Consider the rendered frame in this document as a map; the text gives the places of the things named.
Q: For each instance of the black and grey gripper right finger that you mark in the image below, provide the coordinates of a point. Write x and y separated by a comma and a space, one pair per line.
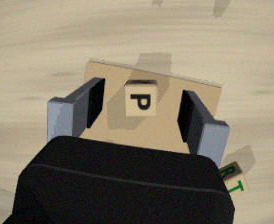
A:
204, 135

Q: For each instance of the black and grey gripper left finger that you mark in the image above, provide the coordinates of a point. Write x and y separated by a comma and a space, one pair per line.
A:
71, 115

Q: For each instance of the tan flat mat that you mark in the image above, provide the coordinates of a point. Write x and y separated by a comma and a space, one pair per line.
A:
160, 132

